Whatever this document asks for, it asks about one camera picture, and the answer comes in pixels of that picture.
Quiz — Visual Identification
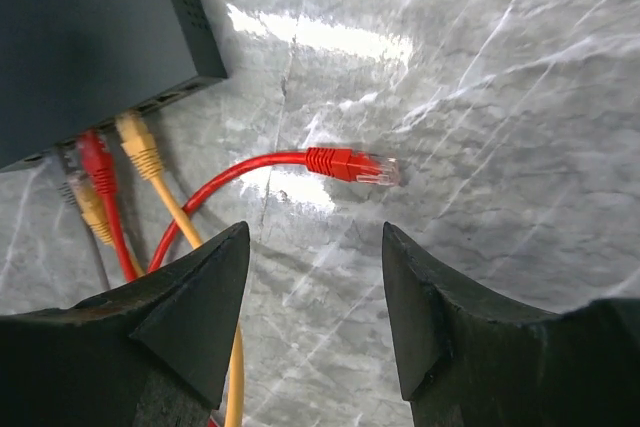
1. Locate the grey ethernet cable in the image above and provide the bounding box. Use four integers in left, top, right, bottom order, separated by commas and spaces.
55, 144, 112, 292

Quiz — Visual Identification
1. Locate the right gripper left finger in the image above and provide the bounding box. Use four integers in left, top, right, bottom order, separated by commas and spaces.
1, 222, 250, 426

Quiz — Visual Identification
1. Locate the red ethernet cable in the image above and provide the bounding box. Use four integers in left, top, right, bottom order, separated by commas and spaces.
146, 146, 402, 276
75, 129, 139, 283

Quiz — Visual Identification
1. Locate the small black box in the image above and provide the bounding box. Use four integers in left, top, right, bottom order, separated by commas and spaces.
1, 0, 227, 170

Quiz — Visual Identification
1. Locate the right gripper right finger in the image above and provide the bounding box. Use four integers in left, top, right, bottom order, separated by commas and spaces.
382, 224, 639, 426

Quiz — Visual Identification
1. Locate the yellow ethernet cable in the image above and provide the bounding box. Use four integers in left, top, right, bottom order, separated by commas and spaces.
67, 111, 246, 427

